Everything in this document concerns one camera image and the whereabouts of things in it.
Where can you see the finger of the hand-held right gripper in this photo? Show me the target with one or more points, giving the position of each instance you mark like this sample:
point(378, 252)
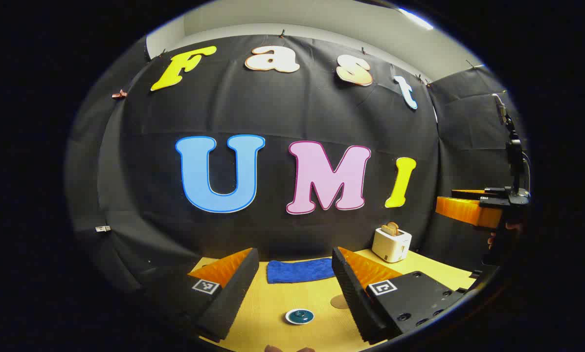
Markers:
point(488, 193)
point(463, 210)

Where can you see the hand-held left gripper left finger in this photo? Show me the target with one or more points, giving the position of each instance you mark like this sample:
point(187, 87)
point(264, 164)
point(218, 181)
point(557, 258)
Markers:
point(234, 293)

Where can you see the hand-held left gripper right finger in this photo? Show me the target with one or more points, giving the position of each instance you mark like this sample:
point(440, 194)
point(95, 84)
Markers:
point(351, 293)

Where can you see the round brown coaster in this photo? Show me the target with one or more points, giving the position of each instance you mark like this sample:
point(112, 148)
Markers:
point(339, 302)

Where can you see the dark teal teacup lid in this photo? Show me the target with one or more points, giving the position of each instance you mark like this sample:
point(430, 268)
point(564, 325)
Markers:
point(303, 317)

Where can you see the white teacup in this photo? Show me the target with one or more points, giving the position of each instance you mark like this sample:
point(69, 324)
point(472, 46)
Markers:
point(287, 318)

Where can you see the blue towel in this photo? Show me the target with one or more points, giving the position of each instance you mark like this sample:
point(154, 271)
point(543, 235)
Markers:
point(300, 271)

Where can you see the white toaster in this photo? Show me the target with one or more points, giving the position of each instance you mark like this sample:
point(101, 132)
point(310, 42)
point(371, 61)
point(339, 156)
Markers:
point(390, 247)

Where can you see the toast slice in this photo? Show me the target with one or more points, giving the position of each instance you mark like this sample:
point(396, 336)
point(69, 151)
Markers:
point(395, 227)
point(386, 229)

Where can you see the white cloth clip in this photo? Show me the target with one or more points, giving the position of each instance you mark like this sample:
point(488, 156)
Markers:
point(102, 228)

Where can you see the black backdrop cloth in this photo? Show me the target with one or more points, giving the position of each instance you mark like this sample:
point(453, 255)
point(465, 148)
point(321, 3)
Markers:
point(273, 107)

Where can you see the brown cloth clip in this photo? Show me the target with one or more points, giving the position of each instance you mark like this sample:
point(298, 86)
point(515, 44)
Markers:
point(119, 94)

